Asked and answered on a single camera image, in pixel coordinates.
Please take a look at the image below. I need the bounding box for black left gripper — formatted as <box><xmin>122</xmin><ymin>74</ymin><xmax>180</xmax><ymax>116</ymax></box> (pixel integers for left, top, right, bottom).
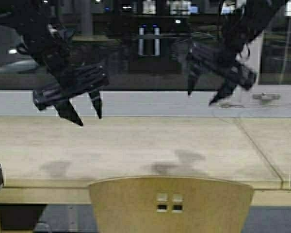
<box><xmin>32</xmin><ymin>65</ymin><xmax>109</xmax><ymax>127</ymax></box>

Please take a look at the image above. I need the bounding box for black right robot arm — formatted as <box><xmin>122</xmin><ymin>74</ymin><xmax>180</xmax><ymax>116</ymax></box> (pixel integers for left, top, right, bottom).
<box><xmin>187</xmin><ymin>0</ymin><xmax>288</xmax><ymax>105</ymax></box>

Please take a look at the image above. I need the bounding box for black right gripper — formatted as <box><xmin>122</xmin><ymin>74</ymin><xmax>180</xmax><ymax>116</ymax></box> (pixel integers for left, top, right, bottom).
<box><xmin>187</xmin><ymin>42</ymin><xmax>257</xmax><ymax>106</ymax></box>

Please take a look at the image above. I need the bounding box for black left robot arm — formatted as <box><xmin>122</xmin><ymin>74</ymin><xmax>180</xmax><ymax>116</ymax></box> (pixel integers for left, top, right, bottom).
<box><xmin>0</xmin><ymin>0</ymin><xmax>109</xmax><ymax>126</ymax></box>

